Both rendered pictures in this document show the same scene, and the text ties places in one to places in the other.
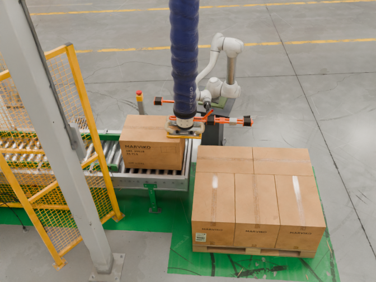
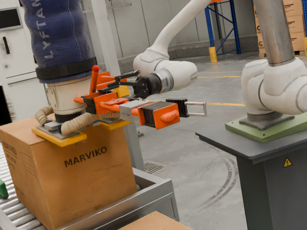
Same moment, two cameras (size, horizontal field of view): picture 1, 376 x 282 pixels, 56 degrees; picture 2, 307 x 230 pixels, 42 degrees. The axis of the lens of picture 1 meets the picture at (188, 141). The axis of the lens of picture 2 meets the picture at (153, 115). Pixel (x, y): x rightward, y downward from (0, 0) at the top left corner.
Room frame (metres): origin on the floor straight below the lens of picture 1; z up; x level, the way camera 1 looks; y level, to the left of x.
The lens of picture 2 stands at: (1.96, -1.38, 1.30)
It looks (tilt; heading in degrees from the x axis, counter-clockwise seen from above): 13 degrees down; 52
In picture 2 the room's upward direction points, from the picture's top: 11 degrees counter-clockwise
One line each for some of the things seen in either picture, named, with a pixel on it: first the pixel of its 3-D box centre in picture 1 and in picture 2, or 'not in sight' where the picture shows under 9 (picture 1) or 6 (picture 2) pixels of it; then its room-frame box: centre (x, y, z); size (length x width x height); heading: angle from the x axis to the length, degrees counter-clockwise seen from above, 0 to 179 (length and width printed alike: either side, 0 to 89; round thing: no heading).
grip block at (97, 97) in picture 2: (210, 120); (101, 102); (2.64, -0.23, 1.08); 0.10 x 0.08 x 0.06; 173
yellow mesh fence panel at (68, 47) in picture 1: (63, 173); not in sight; (2.06, 1.08, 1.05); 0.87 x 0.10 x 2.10; 136
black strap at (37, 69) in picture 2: (184, 108); (66, 67); (2.67, 0.01, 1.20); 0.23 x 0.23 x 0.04
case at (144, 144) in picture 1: (154, 142); (64, 161); (2.71, 0.35, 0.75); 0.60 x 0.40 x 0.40; 83
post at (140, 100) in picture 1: (144, 128); (137, 165); (3.23, 0.51, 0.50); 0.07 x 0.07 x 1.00; 84
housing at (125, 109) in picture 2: (233, 121); (134, 110); (2.62, -0.44, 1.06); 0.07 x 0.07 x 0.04; 83
